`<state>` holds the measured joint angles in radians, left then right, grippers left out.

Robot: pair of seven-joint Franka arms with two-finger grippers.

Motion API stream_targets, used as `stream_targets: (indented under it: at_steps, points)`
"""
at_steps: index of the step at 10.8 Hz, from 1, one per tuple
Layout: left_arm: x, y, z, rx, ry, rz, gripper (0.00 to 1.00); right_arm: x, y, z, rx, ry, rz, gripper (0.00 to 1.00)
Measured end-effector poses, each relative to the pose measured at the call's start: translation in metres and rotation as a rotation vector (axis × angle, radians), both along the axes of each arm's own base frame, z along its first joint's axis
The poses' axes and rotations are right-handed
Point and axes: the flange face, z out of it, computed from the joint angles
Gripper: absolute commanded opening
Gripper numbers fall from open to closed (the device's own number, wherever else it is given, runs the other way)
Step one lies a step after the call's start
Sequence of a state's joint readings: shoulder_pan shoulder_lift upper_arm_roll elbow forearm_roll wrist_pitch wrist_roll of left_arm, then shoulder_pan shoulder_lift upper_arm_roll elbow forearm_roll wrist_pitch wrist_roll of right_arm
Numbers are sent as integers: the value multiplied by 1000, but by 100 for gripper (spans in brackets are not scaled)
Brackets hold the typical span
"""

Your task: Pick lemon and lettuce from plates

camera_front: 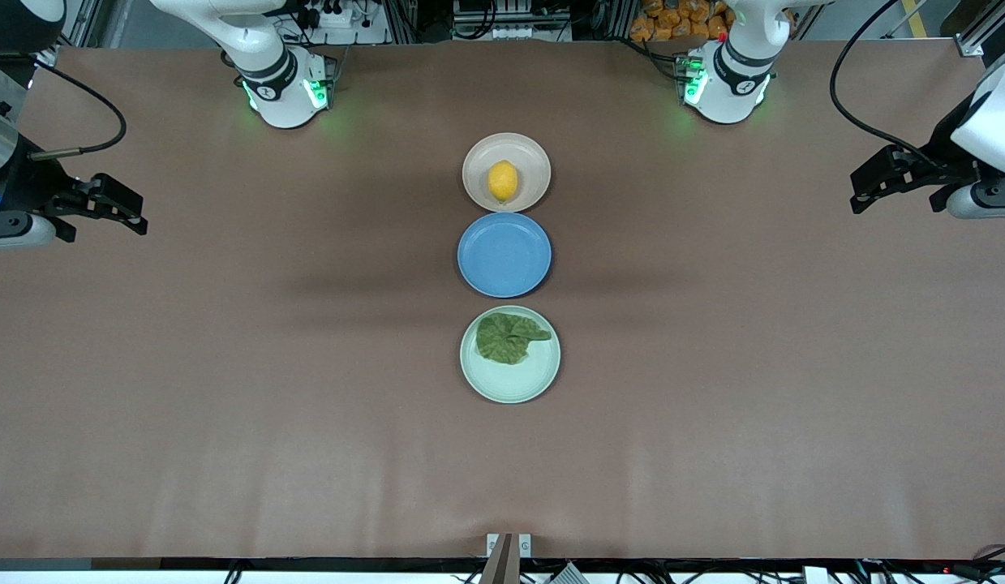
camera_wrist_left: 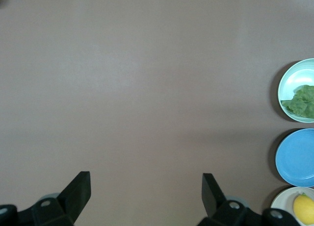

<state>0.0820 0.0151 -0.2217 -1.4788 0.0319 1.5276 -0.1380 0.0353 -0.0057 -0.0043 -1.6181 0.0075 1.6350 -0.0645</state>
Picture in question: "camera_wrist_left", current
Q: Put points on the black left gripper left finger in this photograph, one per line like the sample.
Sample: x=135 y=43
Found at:
x=73 y=199

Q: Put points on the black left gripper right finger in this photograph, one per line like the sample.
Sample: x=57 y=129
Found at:
x=213 y=199

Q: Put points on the yellow lemon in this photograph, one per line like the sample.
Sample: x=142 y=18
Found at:
x=304 y=207

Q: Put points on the green lettuce leaf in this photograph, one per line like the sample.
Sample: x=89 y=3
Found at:
x=301 y=101

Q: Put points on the beige round plate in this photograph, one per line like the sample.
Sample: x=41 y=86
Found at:
x=282 y=201

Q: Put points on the blue round plate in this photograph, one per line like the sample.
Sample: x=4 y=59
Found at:
x=296 y=157

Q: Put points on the pale green round plate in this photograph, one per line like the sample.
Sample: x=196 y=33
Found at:
x=292 y=76

